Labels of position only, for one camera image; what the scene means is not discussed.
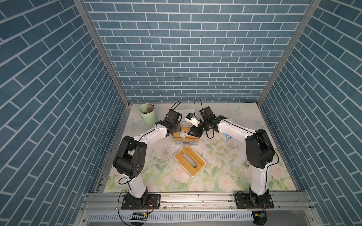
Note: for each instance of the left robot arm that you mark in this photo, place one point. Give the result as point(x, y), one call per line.
point(131, 157)

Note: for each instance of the green pencil cup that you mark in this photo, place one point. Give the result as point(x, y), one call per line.
point(148, 119)

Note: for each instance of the white box with bamboo lid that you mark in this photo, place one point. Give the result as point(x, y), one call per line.
point(190, 161)

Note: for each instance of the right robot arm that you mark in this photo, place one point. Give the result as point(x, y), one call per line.
point(259, 151)

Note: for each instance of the blue tissue pack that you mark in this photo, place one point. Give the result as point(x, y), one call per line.
point(183, 135)
point(225, 137)

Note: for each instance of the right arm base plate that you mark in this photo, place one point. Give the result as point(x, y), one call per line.
point(253, 201)

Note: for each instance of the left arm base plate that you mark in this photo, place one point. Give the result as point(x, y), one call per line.
point(148, 201)

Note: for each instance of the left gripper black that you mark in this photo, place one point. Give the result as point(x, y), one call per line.
point(177, 126)

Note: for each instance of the clear plastic tissue box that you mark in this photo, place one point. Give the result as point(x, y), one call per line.
point(185, 139)

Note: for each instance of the bundle of coloured pencils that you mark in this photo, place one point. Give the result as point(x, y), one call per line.
point(150, 108)

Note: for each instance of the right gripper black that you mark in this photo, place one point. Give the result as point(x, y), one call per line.
point(194, 130)

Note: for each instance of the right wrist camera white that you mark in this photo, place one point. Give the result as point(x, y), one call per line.
point(191, 118)

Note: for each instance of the small grey remote device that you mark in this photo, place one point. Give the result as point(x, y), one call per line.
point(247, 164)

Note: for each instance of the aluminium mounting rail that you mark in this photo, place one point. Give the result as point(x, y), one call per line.
point(202, 201)

